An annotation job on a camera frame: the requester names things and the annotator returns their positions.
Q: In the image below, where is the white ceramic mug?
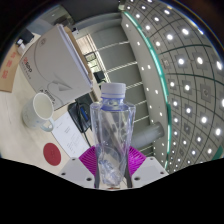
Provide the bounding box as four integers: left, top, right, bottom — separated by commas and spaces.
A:
21, 92, 56, 133

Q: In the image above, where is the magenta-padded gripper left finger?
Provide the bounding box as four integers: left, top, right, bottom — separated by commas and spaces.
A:
59, 146, 98, 189

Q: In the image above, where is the white printed paper sheet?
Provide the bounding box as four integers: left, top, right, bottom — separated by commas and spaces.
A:
50, 110, 91, 159

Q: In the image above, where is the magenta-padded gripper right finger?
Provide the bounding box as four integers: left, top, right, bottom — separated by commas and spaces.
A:
125, 145, 169, 190

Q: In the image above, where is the group of ceiling lights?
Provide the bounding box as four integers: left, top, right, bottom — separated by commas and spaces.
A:
123, 0, 224, 168

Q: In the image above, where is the flat round red coaster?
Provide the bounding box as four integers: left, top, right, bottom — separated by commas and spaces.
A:
42, 142, 63, 167

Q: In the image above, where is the large white carton box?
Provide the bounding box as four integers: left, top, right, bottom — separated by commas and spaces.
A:
18, 23, 94, 112

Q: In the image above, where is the clear plastic water bottle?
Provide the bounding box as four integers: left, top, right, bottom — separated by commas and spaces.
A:
89, 82, 137, 190

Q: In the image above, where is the black power adapter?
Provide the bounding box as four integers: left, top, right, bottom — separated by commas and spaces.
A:
14, 29, 36, 56

